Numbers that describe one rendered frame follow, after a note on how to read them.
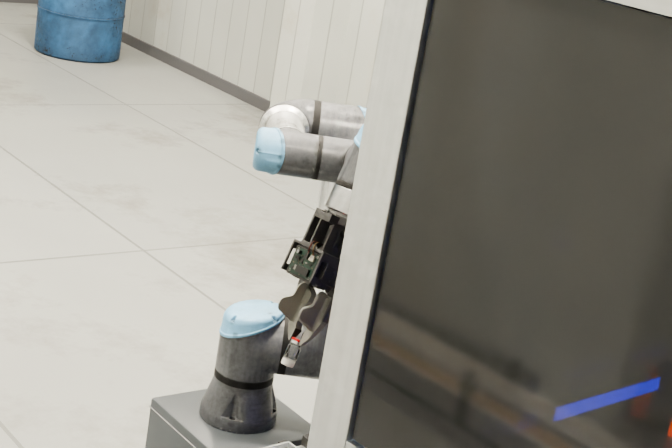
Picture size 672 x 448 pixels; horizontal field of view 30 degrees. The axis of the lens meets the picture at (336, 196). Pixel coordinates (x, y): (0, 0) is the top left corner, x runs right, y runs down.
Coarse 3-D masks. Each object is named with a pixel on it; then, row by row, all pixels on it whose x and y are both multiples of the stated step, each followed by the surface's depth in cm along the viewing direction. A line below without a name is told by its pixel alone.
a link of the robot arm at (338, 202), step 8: (336, 184) 198; (336, 192) 197; (344, 192) 196; (328, 200) 198; (336, 200) 197; (344, 200) 196; (328, 208) 199; (336, 208) 196; (344, 208) 196; (344, 216) 196
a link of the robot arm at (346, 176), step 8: (360, 128) 199; (360, 136) 198; (352, 152) 198; (344, 160) 204; (352, 160) 197; (344, 168) 198; (352, 168) 197; (344, 176) 197; (352, 176) 196; (344, 184) 197; (352, 184) 196
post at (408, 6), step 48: (432, 0) 138; (384, 48) 143; (384, 96) 143; (384, 144) 144; (384, 192) 144; (384, 240) 145; (336, 288) 152; (336, 336) 152; (336, 384) 153; (336, 432) 154
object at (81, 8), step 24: (48, 0) 894; (72, 0) 887; (96, 0) 891; (120, 0) 907; (48, 24) 898; (72, 24) 892; (96, 24) 896; (120, 24) 916; (48, 48) 901; (72, 48) 897; (96, 48) 902; (120, 48) 933
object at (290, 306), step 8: (296, 288) 200; (304, 288) 200; (312, 288) 202; (288, 296) 199; (296, 296) 200; (304, 296) 201; (312, 296) 200; (280, 304) 198; (288, 304) 199; (296, 304) 200; (304, 304) 200; (288, 312) 200; (296, 312) 201; (296, 320) 200; (288, 328) 201; (296, 328) 200; (288, 336) 200; (296, 336) 201
